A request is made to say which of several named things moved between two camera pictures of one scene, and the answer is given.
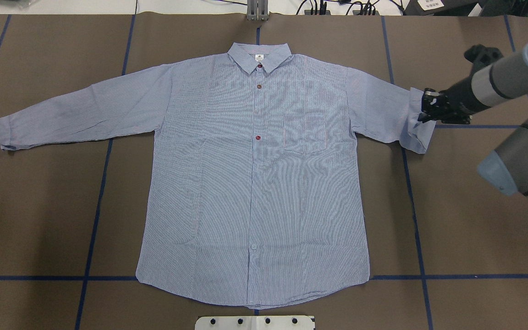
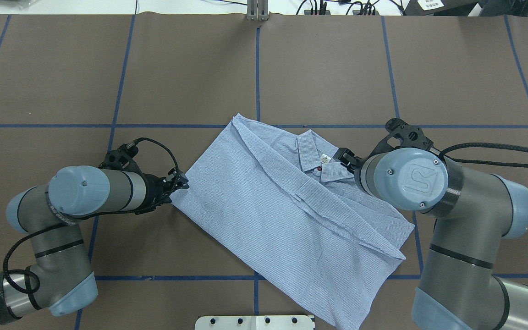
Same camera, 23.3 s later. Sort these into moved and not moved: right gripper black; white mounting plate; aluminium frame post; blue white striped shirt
Moved: right gripper black; blue white striped shirt
Not moved: aluminium frame post; white mounting plate
